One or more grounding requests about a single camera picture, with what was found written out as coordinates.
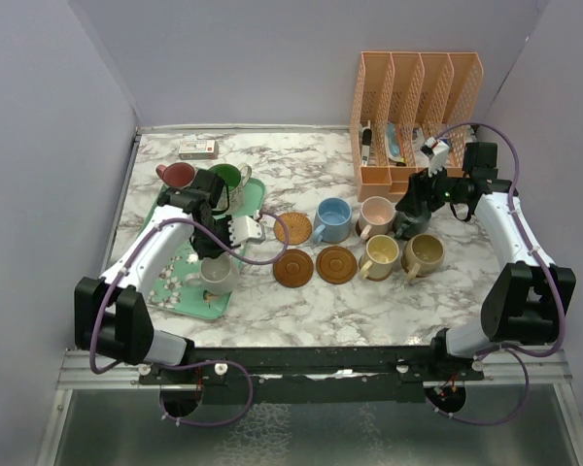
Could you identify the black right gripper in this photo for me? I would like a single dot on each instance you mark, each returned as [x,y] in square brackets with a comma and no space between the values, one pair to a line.
[421,189]

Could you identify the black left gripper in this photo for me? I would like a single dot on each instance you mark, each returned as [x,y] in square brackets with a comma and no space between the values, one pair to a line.
[205,250]

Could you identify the grey mug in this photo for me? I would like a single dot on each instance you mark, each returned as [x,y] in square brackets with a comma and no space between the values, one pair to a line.
[406,227]

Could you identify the red floral mug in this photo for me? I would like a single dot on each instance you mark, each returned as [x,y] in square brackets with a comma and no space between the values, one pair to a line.
[176,175]

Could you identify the green floral mug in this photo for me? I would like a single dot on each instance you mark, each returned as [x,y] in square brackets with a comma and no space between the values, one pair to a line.
[235,179]

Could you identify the pink mug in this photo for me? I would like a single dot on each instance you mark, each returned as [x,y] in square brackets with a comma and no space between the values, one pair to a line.
[376,217]

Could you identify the tan mug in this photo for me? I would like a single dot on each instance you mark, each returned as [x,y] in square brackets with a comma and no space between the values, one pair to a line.
[422,256]

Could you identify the yellow mug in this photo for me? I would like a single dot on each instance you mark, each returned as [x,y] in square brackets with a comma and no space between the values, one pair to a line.
[378,259]

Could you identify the white cream mug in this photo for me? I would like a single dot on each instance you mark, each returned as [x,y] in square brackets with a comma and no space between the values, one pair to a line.
[217,276]

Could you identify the blue mug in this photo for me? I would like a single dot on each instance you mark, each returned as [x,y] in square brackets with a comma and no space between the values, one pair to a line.
[332,222]

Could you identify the woven rattan coaster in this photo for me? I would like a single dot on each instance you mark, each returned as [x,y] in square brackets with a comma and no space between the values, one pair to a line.
[299,227]

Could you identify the brown ringed wooden coaster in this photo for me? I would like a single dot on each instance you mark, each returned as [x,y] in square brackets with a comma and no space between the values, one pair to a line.
[294,268]

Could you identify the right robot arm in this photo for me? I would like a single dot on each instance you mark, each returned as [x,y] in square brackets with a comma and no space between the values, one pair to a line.
[527,304]

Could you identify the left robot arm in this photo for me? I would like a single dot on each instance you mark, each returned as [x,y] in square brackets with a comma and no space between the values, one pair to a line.
[112,320]

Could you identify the white printed packet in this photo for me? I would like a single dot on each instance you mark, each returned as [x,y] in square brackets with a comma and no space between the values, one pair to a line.
[418,140]

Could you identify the small white red box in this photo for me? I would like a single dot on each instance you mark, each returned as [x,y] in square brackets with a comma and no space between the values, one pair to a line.
[198,149]

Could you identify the white blue packet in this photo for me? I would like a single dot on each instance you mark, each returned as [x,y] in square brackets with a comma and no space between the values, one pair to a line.
[392,145]

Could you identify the black grey marker pen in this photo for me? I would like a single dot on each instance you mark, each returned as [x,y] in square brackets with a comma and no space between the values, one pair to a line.
[365,145]

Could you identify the green serving tray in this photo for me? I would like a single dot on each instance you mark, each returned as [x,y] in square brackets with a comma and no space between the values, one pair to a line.
[170,291]

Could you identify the peach plastic file organizer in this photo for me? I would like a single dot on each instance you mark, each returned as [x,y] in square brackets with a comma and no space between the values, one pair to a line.
[435,90]

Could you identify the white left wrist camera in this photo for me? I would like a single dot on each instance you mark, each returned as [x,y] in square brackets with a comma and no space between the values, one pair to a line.
[244,229]

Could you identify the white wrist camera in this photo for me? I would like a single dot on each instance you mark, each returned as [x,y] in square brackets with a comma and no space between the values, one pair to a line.
[437,152]
[244,229]

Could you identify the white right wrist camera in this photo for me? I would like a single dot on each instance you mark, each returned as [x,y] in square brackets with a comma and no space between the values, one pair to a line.
[437,152]

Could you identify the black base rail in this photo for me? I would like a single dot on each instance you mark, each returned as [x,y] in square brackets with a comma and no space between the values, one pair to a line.
[314,375]

